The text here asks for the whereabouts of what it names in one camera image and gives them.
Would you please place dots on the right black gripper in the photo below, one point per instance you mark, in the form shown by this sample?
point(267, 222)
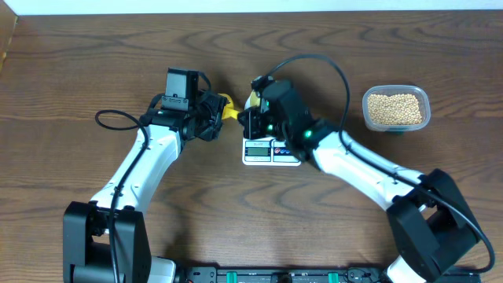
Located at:
point(251, 126)

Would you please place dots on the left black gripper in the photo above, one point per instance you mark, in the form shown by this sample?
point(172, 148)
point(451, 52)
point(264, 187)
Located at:
point(216, 103)

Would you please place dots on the yellow measuring scoop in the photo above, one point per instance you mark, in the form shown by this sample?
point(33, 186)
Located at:
point(229, 111)

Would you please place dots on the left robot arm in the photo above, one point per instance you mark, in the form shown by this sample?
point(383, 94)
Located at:
point(105, 239)

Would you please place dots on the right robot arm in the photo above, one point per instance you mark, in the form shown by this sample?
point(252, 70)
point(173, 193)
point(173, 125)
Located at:
point(431, 223)

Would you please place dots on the yellow bowl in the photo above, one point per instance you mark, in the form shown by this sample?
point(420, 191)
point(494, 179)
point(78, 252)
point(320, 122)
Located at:
point(254, 99)

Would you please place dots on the white digital kitchen scale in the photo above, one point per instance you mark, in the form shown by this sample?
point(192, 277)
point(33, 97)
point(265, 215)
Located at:
point(263, 143)

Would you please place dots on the clear plastic container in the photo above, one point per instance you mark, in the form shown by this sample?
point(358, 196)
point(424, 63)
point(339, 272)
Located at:
point(425, 109)

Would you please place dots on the soybeans pile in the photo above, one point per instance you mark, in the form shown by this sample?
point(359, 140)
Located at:
point(397, 109)

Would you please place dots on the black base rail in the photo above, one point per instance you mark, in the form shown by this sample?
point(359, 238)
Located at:
point(211, 274)

